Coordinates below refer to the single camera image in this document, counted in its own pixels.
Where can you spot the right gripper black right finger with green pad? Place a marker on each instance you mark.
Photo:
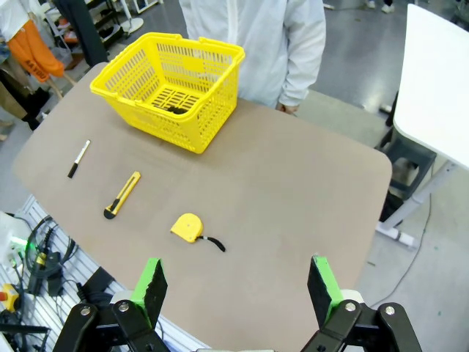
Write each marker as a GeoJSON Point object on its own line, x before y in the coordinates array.
{"type": "Point", "coordinates": [326, 286]}

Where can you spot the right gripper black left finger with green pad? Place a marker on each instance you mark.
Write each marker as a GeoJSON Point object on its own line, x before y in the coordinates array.
{"type": "Point", "coordinates": [148, 289]}

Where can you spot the person's left forearm, white sleeve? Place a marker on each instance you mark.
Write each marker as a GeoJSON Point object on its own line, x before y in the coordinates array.
{"type": "Point", "coordinates": [306, 66]}

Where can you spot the yellow plastic shopping basket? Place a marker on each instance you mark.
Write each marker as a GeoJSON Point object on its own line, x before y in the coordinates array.
{"type": "Point", "coordinates": [146, 88]}

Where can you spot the person in white lab coat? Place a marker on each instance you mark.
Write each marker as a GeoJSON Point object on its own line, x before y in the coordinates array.
{"type": "Point", "coordinates": [253, 47]}

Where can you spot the person's left hand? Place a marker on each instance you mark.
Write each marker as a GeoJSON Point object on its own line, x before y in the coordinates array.
{"type": "Point", "coordinates": [288, 108]}

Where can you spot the yellow tape measure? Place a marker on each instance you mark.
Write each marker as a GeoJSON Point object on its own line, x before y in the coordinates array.
{"type": "Point", "coordinates": [187, 227]}

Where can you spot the black power adapter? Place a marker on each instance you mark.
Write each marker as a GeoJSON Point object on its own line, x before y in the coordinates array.
{"type": "Point", "coordinates": [55, 273]}

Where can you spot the yellow utility knife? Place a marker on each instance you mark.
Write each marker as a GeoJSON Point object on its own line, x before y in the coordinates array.
{"type": "Point", "coordinates": [122, 196]}

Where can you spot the yellow emergency stop button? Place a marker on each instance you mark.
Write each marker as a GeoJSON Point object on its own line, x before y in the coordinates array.
{"type": "Point", "coordinates": [8, 297]}

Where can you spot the black and white marker pen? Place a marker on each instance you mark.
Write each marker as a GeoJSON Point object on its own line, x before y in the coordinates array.
{"type": "Point", "coordinates": [78, 160]}

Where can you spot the white device with green light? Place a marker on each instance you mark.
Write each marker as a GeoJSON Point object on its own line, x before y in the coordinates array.
{"type": "Point", "coordinates": [9, 234]}

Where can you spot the dark grey stool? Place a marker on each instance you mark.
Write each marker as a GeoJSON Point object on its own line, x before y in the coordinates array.
{"type": "Point", "coordinates": [410, 161]}

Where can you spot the white side table top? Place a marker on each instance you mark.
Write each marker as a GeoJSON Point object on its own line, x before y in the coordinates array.
{"type": "Point", "coordinates": [436, 73]}

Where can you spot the orange garment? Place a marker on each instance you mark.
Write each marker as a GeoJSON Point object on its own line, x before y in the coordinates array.
{"type": "Point", "coordinates": [34, 53]}

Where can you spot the dark hanging clothing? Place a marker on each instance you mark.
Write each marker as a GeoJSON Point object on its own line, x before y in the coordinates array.
{"type": "Point", "coordinates": [82, 29]}

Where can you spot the slotted aluminium base plate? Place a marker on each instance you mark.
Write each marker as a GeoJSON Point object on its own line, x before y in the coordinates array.
{"type": "Point", "coordinates": [47, 322]}

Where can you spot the white table leg frame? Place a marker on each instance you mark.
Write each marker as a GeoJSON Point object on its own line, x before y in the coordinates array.
{"type": "Point", "coordinates": [414, 209]}

